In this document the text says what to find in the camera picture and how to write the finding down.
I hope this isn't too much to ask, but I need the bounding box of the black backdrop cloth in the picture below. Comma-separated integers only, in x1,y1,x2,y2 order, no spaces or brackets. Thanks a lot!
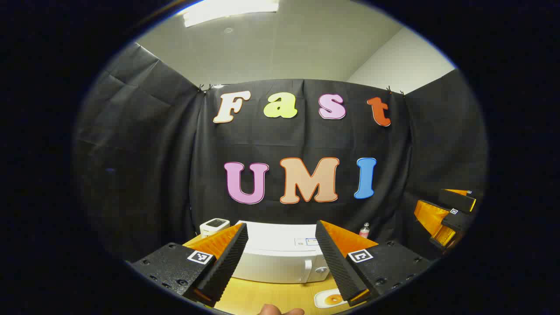
74,42,488,263

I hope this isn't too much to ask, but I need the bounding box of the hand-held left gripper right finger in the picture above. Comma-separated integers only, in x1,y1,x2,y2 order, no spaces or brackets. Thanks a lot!
315,220,434,307

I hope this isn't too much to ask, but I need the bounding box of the small white toaster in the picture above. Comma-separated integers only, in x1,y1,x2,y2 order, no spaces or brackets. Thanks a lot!
199,218,231,239

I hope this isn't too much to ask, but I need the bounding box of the white microwave oven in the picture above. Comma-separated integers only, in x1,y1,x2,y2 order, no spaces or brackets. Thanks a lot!
232,220,332,284

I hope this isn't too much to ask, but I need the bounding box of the white plate with fried egg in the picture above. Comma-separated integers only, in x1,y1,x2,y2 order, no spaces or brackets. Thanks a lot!
314,288,350,309

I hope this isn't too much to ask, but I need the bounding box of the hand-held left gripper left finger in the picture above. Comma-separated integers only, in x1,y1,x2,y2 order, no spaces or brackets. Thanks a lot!
129,222,249,308

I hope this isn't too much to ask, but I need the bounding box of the ceiling light panel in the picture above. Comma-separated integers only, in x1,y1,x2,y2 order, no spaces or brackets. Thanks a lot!
183,0,280,28

